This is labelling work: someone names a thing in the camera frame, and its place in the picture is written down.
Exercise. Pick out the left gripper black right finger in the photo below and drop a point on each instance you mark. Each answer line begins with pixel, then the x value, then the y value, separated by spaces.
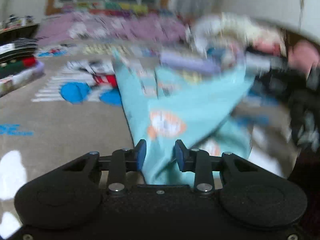
pixel 196 161

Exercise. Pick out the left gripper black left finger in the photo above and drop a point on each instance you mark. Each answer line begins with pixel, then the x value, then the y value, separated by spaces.
pixel 123 161

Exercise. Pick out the light blue printed sweatshirt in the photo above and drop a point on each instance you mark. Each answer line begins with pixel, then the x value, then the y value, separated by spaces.
pixel 162 107

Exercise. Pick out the pile of unfolded clothes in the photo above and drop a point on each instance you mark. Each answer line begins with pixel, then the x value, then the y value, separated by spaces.
pixel 289 74

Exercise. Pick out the stack of folded clothes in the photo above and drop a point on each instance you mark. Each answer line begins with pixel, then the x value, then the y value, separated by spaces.
pixel 19 66

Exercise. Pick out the brown Mickey Mouse blanket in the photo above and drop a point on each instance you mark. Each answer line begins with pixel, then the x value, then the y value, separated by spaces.
pixel 40 132

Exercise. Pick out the purple floral quilt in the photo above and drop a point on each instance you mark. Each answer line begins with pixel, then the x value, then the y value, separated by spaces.
pixel 83 25

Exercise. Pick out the dark wooden shelf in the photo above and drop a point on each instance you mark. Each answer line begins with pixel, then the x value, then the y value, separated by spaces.
pixel 10 35

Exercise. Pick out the colourful alphabet wall mat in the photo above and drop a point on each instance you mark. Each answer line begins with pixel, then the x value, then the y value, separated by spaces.
pixel 106 8

